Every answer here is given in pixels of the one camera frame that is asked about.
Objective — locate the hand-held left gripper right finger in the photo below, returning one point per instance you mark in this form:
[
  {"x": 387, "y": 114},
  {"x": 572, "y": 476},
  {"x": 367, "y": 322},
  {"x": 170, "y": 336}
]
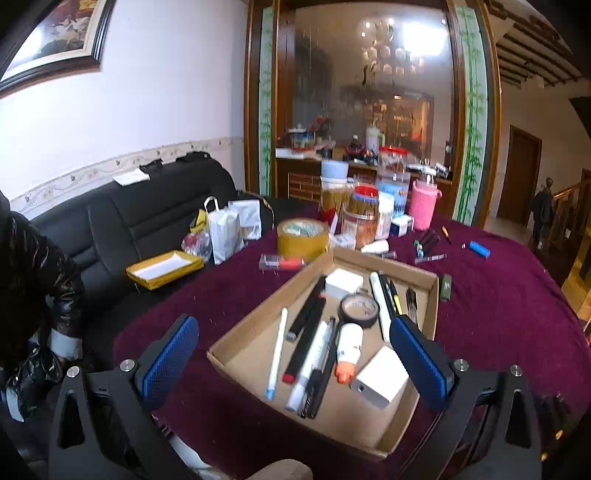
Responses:
[{"x": 418, "y": 364}]

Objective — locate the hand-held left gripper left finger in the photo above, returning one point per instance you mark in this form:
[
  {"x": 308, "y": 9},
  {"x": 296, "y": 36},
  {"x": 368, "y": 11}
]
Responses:
[{"x": 171, "y": 360}]

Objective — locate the large white charger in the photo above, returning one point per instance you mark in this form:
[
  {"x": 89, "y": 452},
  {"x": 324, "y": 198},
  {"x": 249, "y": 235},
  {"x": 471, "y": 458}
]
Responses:
[{"x": 381, "y": 376}]

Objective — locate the white glue bottle orange cap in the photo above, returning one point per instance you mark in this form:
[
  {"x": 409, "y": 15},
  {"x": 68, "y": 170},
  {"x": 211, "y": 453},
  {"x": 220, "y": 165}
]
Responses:
[{"x": 349, "y": 346}]

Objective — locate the black tape roll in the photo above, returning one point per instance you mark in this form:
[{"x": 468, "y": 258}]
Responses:
[{"x": 359, "y": 318}]

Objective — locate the cardboard box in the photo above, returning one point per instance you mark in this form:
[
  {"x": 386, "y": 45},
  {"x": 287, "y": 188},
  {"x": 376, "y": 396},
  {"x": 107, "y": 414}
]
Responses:
[{"x": 258, "y": 332}]

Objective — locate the white stylus pen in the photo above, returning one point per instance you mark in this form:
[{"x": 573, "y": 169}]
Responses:
[{"x": 278, "y": 350}]

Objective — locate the white paint marker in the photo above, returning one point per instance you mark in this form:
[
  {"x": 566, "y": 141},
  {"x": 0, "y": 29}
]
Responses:
[{"x": 309, "y": 364}]

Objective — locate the small white charger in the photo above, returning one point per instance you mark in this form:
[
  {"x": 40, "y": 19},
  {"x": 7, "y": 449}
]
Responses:
[{"x": 344, "y": 282}]

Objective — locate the clear gel pen black clip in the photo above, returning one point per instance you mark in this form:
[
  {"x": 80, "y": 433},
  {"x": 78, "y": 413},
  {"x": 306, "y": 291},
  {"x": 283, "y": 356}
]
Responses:
[{"x": 310, "y": 399}]

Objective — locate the black marker red caps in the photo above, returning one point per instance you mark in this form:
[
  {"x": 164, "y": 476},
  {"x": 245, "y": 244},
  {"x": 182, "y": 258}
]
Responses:
[{"x": 307, "y": 341}]

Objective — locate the thick black marker grey end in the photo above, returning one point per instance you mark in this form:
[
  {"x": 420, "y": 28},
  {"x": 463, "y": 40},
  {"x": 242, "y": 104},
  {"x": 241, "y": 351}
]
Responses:
[{"x": 304, "y": 304}]

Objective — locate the olive green pen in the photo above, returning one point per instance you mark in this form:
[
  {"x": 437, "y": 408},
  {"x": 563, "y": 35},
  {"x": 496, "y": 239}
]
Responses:
[{"x": 445, "y": 288}]

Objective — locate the yellow cardboard tray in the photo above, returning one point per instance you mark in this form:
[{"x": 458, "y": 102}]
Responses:
[{"x": 164, "y": 270}]

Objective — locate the thin silver pen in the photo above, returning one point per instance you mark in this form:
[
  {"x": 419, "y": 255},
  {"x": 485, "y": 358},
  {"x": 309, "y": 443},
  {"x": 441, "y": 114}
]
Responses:
[{"x": 429, "y": 258}]

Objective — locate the purple velvet tablecloth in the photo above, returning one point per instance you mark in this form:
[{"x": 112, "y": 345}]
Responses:
[{"x": 508, "y": 300}]

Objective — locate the red snack bag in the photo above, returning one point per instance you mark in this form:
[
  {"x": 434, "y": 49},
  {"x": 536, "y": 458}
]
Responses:
[{"x": 196, "y": 244}]

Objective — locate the black pens bundle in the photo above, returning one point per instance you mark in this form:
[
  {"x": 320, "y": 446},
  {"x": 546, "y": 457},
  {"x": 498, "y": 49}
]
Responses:
[{"x": 421, "y": 244}]

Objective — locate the small white tube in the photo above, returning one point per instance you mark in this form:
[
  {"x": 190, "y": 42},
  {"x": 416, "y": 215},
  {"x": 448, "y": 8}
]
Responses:
[{"x": 376, "y": 248}]

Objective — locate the white printed carton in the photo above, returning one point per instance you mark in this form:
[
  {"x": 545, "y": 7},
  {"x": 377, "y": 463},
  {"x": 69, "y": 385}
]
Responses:
[{"x": 400, "y": 226}]

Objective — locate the white paper bag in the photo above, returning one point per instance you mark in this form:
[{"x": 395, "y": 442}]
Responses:
[{"x": 224, "y": 230}]

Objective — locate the yellow packet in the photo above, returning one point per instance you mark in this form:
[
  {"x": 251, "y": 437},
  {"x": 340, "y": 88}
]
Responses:
[{"x": 198, "y": 221}]

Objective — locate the small white box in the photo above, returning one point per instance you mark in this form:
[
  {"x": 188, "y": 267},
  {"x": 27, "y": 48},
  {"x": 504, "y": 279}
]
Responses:
[{"x": 341, "y": 241}]

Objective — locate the white tub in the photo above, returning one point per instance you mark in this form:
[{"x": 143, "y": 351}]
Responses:
[{"x": 385, "y": 221}]

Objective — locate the clear plastic pen case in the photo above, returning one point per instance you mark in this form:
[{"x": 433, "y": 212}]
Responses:
[{"x": 281, "y": 263}]

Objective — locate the beige cloth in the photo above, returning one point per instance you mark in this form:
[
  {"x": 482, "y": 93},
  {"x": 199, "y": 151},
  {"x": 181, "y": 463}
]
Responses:
[{"x": 281, "y": 468}]

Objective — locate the black leather sofa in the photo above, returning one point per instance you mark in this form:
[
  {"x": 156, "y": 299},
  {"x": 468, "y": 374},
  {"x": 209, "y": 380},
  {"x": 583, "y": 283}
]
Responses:
[{"x": 138, "y": 207}]

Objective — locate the pink knit-sleeved jar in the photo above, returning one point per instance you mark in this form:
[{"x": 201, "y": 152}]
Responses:
[{"x": 425, "y": 207}]

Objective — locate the jar orange label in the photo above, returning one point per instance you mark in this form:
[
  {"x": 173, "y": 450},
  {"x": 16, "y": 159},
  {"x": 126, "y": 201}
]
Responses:
[{"x": 367, "y": 212}]

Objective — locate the white pouch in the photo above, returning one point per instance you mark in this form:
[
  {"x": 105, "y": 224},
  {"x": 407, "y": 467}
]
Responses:
[{"x": 247, "y": 217}]

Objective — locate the clear jar blue label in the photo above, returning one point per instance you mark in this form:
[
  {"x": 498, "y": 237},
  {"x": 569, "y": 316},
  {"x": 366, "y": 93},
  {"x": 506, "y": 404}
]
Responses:
[{"x": 392, "y": 198}]

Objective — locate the yellow packing tape roll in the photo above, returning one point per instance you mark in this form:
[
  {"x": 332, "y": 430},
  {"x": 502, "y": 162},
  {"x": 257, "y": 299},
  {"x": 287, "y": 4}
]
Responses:
[{"x": 302, "y": 242}]

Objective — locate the white folded paper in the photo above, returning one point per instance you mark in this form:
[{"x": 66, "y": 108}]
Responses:
[{"x": 131, "y": 177}]

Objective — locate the tall clear snack jar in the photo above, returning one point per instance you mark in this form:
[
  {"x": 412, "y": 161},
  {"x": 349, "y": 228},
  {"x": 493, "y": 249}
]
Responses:
[{"x": 334, "y": 194}]

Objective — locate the red-lidded plastic jar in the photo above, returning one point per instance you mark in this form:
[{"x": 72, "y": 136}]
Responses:
[{"x": 393, "y": 164}]

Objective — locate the wooden door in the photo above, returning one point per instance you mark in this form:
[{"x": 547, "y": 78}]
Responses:
[{"x": 517, "y": 177}]

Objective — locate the wooden counter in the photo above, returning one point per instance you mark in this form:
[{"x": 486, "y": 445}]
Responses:
[{"x": 304, "y": 177}]

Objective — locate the wooden stair railing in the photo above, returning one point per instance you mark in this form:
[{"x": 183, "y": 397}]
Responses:
[{"x": 570, "y": 207}]

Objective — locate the white green tumbler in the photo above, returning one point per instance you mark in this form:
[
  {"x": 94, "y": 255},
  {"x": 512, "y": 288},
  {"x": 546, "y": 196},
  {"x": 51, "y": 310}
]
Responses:
[{"x": 374, "y": 136}]

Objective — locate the bamboo painted panel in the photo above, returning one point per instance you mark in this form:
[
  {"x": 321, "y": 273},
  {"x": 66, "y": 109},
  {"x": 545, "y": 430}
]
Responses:
[
  {"x": 473, "y": 115},
  {"x": 265, "y": 115}
]

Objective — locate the framed painting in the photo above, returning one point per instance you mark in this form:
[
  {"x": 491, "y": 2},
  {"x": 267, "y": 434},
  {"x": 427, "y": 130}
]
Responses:
[{"x": 51, "y": 37}]

